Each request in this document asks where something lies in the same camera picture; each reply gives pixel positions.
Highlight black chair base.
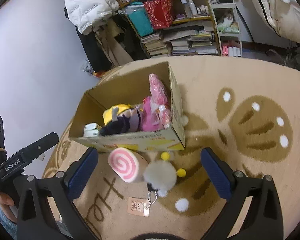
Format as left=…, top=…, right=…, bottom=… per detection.
left=265, top=40, right=300, bottom=74

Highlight person's left hand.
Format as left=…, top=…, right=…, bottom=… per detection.
left=0, top=191, right=18, bottom=223

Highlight row of cosmetic bottles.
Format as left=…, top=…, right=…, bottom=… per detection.
left=180, top=0, right=210, bottom=18

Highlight yellow bear plush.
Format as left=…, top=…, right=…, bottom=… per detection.
left=102, top=104, right=133, bottom=125

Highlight red gift bag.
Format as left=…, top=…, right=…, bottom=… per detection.
left=143, top=0, right=175, bottom=30

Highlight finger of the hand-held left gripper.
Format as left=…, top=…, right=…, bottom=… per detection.
left=21, top=132, right=60, bottom=162

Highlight patterned plastic bag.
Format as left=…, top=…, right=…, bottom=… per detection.
left=80, top=59, right=107, bottom=78

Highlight dark hanging clothes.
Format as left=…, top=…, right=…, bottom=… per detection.
left=75, top=12, right=140, bottom=73

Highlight green tissue pack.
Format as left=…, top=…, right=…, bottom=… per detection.
left=84, top=123, right=102, bottom=137

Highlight person's left forearm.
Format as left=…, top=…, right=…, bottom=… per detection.
left=0, top=209, right=18, bottom=240

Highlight pink swirl roll plush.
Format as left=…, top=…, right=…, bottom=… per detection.
left=108, top=147, right=147, bottom=183

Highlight white trolley cart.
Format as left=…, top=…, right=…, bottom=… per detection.
left=209, top=0, right=242, bottom=57

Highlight white brown plush toy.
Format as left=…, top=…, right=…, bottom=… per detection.
left=216, top=14, right=240, bottom=33

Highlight pink bear plush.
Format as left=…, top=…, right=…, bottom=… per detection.
left=140, top=96, right=167, bottom=132

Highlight row of pink white bottles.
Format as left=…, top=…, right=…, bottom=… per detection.
left=221, top=41, right=242, bottom=57

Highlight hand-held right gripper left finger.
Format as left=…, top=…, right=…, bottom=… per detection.
left=16, top=147, right=99, bottom=240

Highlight white-haired doll plush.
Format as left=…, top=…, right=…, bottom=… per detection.
left=100, top=110, right=143, bottom=135

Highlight pink plastic packet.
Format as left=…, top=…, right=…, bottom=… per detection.
left=149, top=73, right=171, bottom=130

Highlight white puffer jacket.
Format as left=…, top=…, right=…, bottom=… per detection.
left=64, top=0, right=120, bottom=35

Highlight stack of books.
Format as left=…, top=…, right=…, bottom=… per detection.
left=140, top=21, right=219, bottom=57

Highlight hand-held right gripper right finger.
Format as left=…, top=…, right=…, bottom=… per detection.
left=200, top=147, right=284, bottom=240

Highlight teal bag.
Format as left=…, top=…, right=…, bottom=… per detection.
left=122, top=1, right=154, bottom=37

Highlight beige coat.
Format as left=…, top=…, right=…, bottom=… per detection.
left=95, top=21, right=134, bottom=68

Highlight white fluffy keychain plush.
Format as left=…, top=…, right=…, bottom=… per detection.
left=127, top=151, right=187, bottom=216

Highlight printed cardboard box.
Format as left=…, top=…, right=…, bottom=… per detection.
left=68, top=61, right=186, bottom=153

